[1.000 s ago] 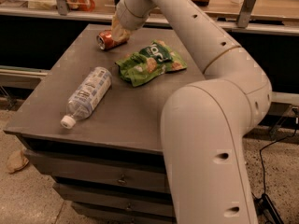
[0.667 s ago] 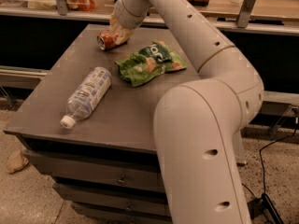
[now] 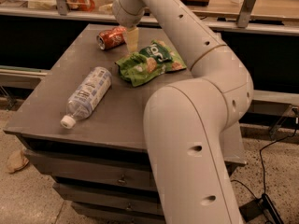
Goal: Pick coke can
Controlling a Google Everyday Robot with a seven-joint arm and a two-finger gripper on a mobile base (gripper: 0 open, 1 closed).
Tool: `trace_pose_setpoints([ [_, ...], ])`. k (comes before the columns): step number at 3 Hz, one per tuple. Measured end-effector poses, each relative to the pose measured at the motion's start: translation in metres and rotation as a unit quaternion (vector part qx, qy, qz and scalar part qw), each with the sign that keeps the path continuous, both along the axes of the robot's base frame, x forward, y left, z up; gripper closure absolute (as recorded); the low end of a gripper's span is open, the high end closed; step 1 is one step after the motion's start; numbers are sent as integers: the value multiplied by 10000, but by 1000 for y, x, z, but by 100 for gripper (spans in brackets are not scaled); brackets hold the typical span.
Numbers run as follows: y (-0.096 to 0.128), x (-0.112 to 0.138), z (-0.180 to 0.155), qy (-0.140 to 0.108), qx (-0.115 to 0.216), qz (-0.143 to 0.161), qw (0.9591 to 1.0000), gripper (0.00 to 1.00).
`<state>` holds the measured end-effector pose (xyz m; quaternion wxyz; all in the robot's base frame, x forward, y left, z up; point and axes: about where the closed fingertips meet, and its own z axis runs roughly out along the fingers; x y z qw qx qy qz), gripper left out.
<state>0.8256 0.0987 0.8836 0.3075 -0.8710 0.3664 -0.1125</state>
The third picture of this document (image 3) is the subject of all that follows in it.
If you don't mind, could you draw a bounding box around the crumpled brown paper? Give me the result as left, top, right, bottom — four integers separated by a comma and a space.
7, 149, 29, 174

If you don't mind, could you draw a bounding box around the bottom grey drawer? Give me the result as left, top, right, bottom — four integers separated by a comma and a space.
71, 202, 166, 224

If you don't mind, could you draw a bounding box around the black power strip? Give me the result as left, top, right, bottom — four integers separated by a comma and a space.
262, 193, 284, 224

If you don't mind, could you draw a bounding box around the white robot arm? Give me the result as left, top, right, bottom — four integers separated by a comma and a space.
113, 0, 253, 224

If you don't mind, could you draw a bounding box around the green chip bag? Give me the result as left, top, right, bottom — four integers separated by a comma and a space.
116, 40, 187, 87

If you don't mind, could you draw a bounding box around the middle grey drawer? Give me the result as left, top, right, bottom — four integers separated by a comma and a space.
53, 183, 164, 216

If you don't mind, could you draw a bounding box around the grey drawer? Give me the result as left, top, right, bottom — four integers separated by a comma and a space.
53, 183, 164, 216
71, 202, 166, 224
25, 149, 157, 191

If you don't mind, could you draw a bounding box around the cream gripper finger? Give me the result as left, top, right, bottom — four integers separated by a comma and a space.
123, 27, 139, 53

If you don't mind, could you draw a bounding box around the black power cable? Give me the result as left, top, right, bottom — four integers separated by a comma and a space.
230, 109, 299, 203

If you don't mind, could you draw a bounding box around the grey drawer cabinet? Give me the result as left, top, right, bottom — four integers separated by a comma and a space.
3, 23, 247, 224

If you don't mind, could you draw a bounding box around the red coke can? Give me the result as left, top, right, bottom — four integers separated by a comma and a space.
96, 26, 126, 50

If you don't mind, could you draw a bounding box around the long grey counter shelf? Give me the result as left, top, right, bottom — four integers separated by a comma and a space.
0, 0, 299, 35

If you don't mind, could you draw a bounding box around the top grey drawer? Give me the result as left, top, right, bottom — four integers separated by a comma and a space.
25, 149, 157, 191

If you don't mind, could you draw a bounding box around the clear plastic water bottle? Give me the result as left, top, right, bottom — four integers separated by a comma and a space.
61, 67, 112, 129

